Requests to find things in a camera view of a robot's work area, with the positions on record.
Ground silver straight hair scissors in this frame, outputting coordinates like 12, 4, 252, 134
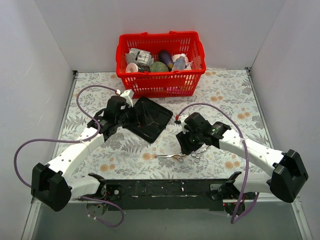
190, 146, 209, 163

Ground silver thinning scissors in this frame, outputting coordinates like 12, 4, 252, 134
154, 153, 186, 163

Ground black zip tool case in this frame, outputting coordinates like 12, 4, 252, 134
124, 97, 173, 144

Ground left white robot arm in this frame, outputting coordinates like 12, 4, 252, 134
31, 89, 134, 212

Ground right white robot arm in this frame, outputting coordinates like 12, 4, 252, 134
175, 112, 309, 203

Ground floral table mat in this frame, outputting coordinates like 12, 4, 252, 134
70, 69, 272, 180

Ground white paper cup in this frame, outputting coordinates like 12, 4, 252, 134
125, 62, 139, 73

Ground white pump bottle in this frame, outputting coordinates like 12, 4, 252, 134
184, 61, 193, 71

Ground crumpled silver foil pouch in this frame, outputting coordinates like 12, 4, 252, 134
125, 48, 154, 66

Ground clear plastic bottle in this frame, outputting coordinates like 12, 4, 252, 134
172, 54, 186, 72

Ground green round melon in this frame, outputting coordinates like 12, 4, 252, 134
149, 61, 169, 73

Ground red plastic shopping basket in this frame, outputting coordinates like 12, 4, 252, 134
115, 31, 207, 98

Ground white bowl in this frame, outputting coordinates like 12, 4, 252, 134
171, 54, 189, 63

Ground purple eggplant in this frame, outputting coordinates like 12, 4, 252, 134
158, 50, 174, 71

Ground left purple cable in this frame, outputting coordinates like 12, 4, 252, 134
13, 84, 126, 228

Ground purple cable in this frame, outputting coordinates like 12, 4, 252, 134
176, 102, 260, 225
13, 84, 126, 228

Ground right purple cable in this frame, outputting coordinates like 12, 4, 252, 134
176, 102, 260, 225

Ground black table edge rail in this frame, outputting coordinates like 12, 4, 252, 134
42, 176, 288, 211

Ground aluminium frame rail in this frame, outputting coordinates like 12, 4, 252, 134
21, 69, 313, 240

